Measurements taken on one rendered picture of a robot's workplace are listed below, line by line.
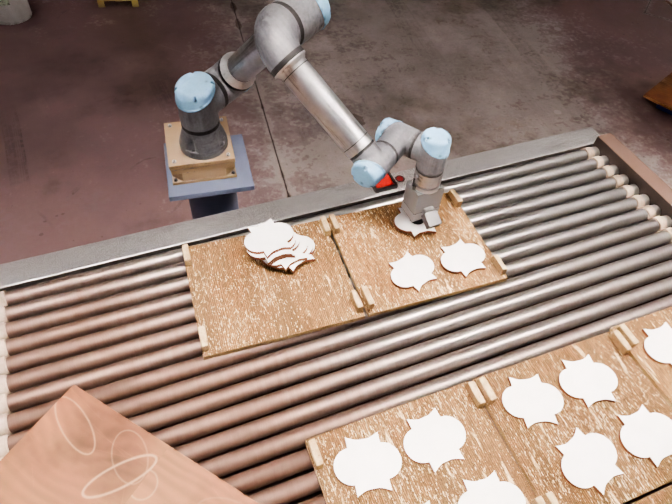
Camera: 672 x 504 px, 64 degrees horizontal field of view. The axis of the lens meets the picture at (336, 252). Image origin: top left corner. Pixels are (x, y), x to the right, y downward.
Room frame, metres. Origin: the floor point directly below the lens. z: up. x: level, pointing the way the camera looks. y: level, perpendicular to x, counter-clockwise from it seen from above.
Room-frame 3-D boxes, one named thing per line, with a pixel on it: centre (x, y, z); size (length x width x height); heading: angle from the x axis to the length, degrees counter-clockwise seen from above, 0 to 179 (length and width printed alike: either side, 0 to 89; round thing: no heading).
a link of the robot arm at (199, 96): (1.34, 0.45, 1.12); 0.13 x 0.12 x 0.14; 150
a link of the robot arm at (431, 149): (1.09, -0.22, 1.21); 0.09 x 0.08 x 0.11; 60
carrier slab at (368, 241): (1.00, -0.22, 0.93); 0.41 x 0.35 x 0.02; 113
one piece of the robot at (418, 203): (1.07, -0.24, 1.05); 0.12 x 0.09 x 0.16; 29
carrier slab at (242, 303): (0.84, 0.17, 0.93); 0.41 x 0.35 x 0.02; 112
